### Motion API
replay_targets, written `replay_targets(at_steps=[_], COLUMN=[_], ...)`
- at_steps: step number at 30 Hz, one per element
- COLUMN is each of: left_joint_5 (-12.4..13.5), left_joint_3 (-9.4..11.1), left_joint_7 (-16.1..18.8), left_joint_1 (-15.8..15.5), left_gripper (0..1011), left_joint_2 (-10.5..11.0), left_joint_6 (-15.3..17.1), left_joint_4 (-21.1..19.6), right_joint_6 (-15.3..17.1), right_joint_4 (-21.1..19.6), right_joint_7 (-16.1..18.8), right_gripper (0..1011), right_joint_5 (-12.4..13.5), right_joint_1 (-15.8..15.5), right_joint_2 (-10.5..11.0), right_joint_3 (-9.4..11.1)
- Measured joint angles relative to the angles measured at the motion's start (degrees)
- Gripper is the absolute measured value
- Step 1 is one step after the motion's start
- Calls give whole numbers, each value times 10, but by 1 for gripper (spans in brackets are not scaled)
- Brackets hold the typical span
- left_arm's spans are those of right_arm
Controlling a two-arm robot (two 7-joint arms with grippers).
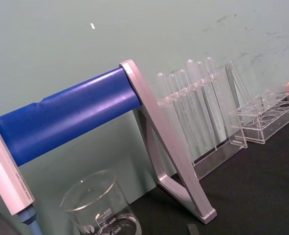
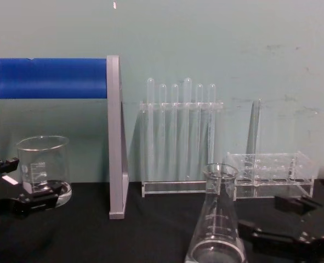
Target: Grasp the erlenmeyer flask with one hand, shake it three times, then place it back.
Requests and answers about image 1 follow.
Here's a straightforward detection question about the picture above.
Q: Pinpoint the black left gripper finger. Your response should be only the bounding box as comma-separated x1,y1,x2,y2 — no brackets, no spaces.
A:
186,223,199,235

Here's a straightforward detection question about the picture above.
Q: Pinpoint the black table cloth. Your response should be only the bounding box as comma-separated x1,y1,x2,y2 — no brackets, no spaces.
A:
129,114,289,235

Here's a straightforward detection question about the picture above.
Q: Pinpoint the clear acrylic test tube rack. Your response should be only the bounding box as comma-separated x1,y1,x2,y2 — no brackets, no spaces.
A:
156,60,248,181

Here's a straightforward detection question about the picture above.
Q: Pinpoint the clear glass beaker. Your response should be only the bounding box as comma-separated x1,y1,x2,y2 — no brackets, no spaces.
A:
59,169,142,235

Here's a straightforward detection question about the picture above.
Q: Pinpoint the low clear acrylic tube rack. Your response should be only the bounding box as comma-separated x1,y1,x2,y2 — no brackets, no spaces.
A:
228,87,289,144

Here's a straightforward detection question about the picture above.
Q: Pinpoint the clear plastic test tube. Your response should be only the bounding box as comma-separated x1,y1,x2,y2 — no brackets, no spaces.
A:
156,72,192,157
195,61,220,149
204,56,227,146
168,73,196,157
177,69,203,154
186,59,215,151

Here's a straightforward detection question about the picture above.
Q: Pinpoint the blue plastic rod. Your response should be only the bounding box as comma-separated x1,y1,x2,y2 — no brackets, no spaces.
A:
19,205,41,235

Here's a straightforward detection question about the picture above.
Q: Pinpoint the blue bar silver frame stand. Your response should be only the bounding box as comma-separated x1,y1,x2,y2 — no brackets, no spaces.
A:
0,59,218,224

